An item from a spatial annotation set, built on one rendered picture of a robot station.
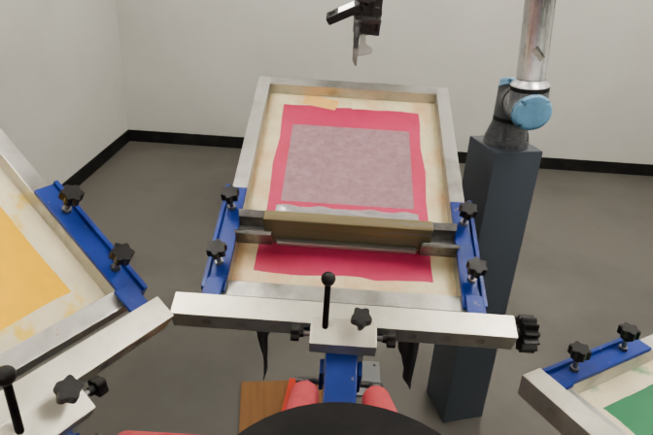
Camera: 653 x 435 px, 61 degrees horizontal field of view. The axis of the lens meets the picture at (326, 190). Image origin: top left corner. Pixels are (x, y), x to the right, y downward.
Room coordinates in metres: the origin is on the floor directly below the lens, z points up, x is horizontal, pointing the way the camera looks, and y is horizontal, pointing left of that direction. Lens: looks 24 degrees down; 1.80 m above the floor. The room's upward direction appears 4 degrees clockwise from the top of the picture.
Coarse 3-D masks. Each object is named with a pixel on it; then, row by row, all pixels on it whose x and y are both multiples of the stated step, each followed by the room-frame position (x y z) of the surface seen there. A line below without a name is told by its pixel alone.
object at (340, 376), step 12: (336, 360) 0.81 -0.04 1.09; (348, 360) 0.81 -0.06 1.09; (336, 372) 0.79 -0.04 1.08; (348, 372) 0.79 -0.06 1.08; (324, 384) 0.77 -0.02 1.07; (336, 384) 0.77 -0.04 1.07; (348, 384) 0.77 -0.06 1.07; (324, 396) 0.74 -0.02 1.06; (336, 396) 0.74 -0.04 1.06; (348, 396) 0.75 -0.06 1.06
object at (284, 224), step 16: (272, 224) 1.10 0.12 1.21; (288, 224) 1.10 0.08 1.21; (304, 224) 1.09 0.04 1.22; (320, 224) 1.09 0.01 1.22; (336, 224) 1.09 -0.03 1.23; (352, 224) 1.09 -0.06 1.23; (368, 224) 1.09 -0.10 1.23; (384, 224) 1.09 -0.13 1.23; (400, 224) 1.09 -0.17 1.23; (416, 224) 1.10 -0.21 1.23; (432, 224) 1.10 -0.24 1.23; (320, 240) 1.11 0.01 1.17; (336, 240) 1.11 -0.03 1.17; (352, 240) 1.11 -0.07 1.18; (368, 240) 1.11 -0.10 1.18; (384, 240) 1.10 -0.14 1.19; (400, 240) 1.10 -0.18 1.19; (416, 240) 1.10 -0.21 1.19
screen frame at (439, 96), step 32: (256, 96) 1.60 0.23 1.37; (352, 96) 1.67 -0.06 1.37; (384, 96) 1.66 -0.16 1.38; (416, 96) 1.66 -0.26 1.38; (448, 96) 1.65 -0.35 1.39; (256, 128) 1.47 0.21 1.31; (448, 128) 1.51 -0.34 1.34; (256, 160) 1.40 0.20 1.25; (448, 160) 1.39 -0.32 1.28; (448, 192) 1.28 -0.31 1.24; (256, 288) 0.99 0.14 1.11; (288, 288) 1.00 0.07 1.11; (320, 288) 1.00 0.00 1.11
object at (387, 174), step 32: (352, 128) 1.54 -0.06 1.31; (384, 128) 1.55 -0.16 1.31; (416, 128) 1.55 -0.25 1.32; (352, 160) 1.42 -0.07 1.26; (384, 160) 1.42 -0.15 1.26; (416, 160) 1.43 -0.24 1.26; (352, 192) 1.31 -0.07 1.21; (384, 192) 1.31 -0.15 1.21; (416, 192) 1.32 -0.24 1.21; (352, 256) 1.12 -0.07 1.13; (384, 256) 1.12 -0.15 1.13; (416, 256) 1.13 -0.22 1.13
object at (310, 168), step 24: (288, 120) 1.56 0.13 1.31; (312, 120) 1.56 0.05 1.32; (336, 120) 1.57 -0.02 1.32; (288, 144) 1.47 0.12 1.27; (312, 144) 1.47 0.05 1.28; (336, 144) 1.47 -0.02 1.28; (288, 168) 1.38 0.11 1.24; (312, 168) 1.38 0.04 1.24; (336, 168) 1.39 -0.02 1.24; (288, 192) 1.29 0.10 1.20; (312, 192) 1.30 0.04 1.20; (336, 192) 1.30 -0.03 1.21; (264, 264) 1.09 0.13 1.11; (288, 264) 1.09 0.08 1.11; (312, 264) 1.09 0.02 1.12; (336, 264) 1.10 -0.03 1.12
